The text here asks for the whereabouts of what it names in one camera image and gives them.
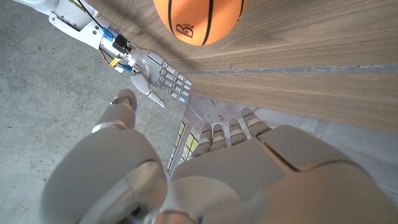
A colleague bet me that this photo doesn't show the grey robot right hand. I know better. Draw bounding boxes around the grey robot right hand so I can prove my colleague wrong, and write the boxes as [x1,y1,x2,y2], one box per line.
[129,46,193,110]

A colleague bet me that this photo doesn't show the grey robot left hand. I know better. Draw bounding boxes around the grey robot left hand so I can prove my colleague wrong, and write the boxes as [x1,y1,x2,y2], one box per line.
[40,88,398,224]

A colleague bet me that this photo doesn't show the orange mini basketball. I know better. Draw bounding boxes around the orange mini basketball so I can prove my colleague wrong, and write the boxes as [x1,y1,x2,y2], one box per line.
[152,0,249,47]

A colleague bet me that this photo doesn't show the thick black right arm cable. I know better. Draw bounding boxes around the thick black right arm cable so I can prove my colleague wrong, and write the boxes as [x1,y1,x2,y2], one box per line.
[76,0,106,29]

